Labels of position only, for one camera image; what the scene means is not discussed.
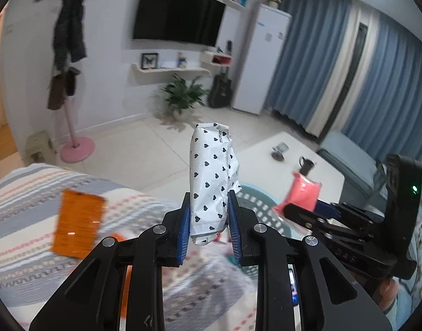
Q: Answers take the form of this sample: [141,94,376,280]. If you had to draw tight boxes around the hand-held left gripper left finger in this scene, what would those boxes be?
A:
[29,200,191,331]

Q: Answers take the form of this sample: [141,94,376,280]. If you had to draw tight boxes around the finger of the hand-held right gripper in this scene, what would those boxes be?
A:
[283,203,334,230]
[314,199,363,219]

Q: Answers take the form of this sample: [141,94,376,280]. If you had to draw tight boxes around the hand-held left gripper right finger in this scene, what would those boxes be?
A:
[226,189,392,331]

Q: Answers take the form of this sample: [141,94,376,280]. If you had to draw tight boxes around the pink tissue packet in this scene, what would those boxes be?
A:
[273,170,322,214]

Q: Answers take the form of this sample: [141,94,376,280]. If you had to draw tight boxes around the teal plastic basket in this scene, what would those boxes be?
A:
[232,182,291,269]

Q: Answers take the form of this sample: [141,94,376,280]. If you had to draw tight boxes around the white heart-print packet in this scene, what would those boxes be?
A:
[188,122,242,247]

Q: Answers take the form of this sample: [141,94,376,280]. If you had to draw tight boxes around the person's right hand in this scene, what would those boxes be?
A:
[379,277,404,305]

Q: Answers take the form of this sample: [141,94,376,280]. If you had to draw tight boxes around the black mug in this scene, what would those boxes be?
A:
[299,156,315,176]

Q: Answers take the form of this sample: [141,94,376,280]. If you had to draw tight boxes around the grey-blue sofa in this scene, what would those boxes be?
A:
[317,131,387,211]

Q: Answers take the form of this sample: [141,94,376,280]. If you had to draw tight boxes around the white coffee table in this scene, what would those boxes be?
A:
[232,131,346,211]

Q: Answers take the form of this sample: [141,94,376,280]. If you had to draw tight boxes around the black phone stand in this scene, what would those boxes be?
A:
[270,142,289,162]

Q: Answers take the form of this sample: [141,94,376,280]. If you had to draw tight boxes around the smartphone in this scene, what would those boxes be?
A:
[287,264,299,307]

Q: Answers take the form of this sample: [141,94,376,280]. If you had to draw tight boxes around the orange plastic bag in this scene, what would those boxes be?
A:
[112,233,133,319]

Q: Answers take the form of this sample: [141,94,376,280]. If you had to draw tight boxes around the orange snack packet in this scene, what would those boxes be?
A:
[52,189,106,259]

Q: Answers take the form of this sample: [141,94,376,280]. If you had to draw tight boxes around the green potted plant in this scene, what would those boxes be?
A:
[155,74,209,121]

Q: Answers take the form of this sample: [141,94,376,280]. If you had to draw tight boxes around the black acoustic guitar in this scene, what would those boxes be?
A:
[208,65,234,109]

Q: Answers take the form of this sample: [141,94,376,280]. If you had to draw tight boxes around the blue and white curtains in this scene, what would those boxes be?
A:
[266,0,422,159]

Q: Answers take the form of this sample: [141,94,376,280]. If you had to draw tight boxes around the striped patterned tablecloth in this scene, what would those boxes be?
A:
[0,164,260,331]

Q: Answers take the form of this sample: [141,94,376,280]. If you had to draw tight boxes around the small beige stool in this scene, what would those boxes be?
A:
[24,131,56,164]

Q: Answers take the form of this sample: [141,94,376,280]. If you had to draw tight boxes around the framed butterfly picture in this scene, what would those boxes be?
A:
[141,52,160,70]

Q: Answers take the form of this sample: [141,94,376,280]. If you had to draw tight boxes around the black hanging bag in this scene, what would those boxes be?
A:
[66,67,81,97]

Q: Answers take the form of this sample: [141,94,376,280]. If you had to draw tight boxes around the brown hanging bag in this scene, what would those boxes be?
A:
[47,72,68,111]

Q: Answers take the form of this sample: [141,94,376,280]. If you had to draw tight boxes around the black puffer coat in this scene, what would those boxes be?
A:
[52,0,94,73]

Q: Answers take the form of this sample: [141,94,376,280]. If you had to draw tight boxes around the low white wall shelf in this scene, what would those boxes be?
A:
[131,63,211,76]

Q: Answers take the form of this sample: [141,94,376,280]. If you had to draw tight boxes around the white red-lined wall cubby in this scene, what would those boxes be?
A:
[201,50,232,71]

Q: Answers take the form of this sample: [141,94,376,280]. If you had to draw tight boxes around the wall-mounted black television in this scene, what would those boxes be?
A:
[132,0,226,47]

